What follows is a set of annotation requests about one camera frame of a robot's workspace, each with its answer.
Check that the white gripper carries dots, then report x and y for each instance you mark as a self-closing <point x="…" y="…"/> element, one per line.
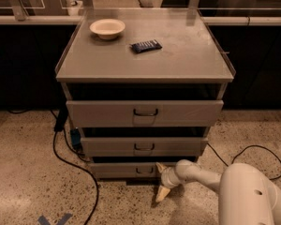
<point x="168" y="177"/>

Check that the grey bottom drawer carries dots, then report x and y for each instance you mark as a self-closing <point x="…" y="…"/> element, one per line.
<point x="124" y="170"/>

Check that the grey drawer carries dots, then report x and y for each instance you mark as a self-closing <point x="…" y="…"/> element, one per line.
<point x="144" y="113"/>
<point x="143" y="147"/>
<point x="124" y="170"/>

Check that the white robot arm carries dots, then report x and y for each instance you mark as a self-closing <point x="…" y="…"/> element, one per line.
<point x="245" y="195"/>

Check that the grey middle drawer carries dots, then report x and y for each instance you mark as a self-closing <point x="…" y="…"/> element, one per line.
<point x="143" y="147"/>

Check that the grey drawer cabinet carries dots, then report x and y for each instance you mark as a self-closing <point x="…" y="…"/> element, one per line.
<point x="190" y="66"/>

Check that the grey top drawer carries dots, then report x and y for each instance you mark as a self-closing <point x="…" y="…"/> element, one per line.
<point x="144" y="113"/>

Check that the blue box behind cabinet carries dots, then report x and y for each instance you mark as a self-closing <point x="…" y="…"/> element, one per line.
<point x="75" y="137"/>

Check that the black power plug block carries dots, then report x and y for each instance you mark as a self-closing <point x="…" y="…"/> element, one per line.
<point x="61" y="119"/>

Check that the blue tape cross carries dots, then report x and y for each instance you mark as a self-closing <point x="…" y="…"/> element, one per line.
<point x="63" y="220"/>

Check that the dark blue snack packet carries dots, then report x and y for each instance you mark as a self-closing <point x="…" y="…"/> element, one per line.
<point x="146" y="46"/>

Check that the white bowl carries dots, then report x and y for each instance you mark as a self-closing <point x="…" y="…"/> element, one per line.
<point x="107" y="29"/>

